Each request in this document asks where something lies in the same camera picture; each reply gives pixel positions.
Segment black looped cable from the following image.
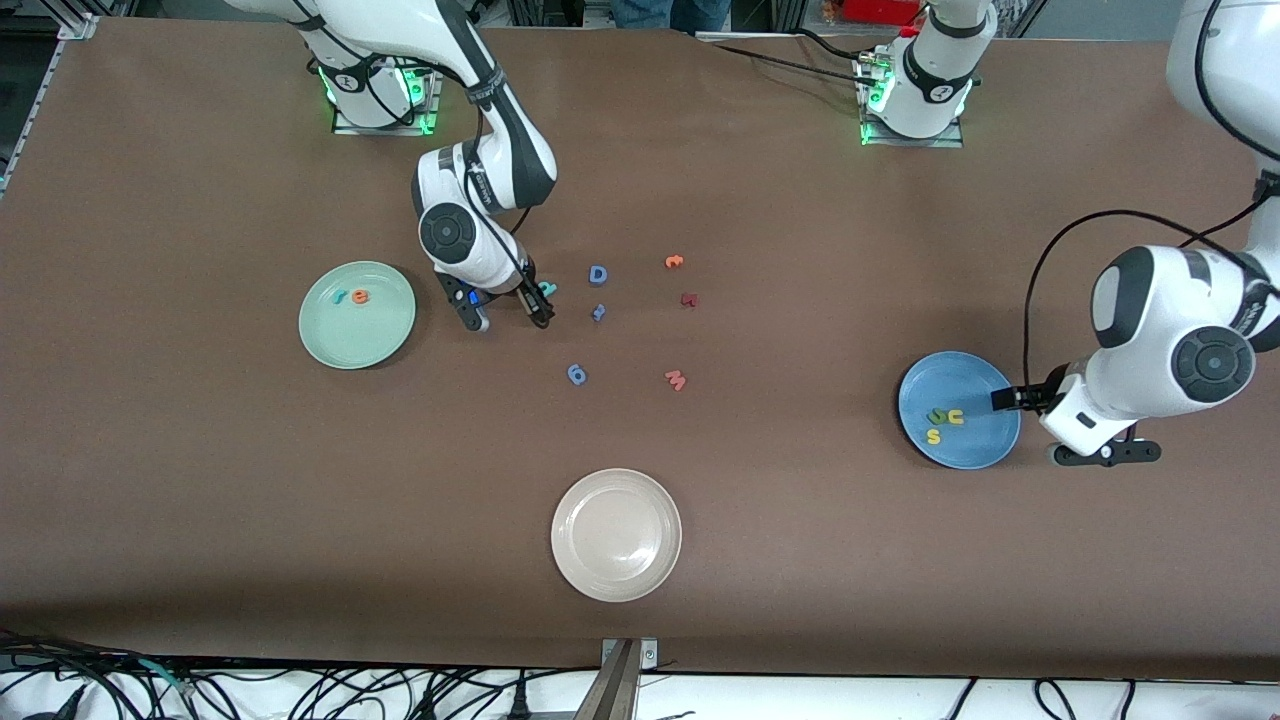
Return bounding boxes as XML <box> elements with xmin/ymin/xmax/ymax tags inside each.
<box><xmin>1033</xmin><ymin>678</ymin><xmax>1079</xmax><ymax>720</ymax></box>

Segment teal cable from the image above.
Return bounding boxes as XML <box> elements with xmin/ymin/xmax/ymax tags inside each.
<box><xmin>135</xmin><ymin>655</ymin><xmax>196</xmax><ymax>696</ymax></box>

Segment red object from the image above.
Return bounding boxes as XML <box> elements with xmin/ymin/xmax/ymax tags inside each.
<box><xmin>838</xmin><ymin>0</ymin><xmax>926</xmax><ymax>26</ymax></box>

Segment brown table cover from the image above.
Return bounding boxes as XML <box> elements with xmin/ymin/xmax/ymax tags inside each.
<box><xmin>0</xmin><ymin>15</ymin><xmax>1280</xmax><ymax>683</ymax></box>

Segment black cable on table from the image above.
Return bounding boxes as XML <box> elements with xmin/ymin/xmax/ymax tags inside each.
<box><xmin>698</xmin><ymin>28</ymin><xmax>873</xmax><ymax>83</ymax></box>

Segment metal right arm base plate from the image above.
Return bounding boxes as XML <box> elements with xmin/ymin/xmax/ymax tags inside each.
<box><xmin>332</xmin><ymin>60</ymin><xmax>441</xmax><ymax>136</ymax></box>

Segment light green plate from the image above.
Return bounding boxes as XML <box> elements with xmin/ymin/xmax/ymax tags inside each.
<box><xmin>298</xmin><ymin>261</ymin><xmax>417</xmax><ymax>371</ymax></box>

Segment blue plate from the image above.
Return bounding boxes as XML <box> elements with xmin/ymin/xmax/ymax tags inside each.
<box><xmin>897</xmin><ymin>351</ymin><xmax>1022</xmax><ymax>471</ymax></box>

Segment aluminium profile bar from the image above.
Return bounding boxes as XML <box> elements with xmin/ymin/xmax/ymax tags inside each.
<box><xmin>573</xmin><ymin>637</ymin><xmax>661</xmax><ymax>720</ymax></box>

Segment beige plate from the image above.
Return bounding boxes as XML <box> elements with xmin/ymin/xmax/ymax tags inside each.
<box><xmin>551</xmin><ymin>468</ymin><xmax>683</xmax><ymax>603</ymax></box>

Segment person legs in jeans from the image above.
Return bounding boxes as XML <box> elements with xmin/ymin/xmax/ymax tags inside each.
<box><xmin>610</xmin><ymin>0</ymin><xmax>733</xmax><ymax>31</ymax></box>

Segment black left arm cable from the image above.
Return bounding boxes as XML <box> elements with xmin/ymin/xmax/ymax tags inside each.
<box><xmin>1020</xmin><ymin>0</ymin><xmax>1280</xmax><ymax>396</ymax></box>

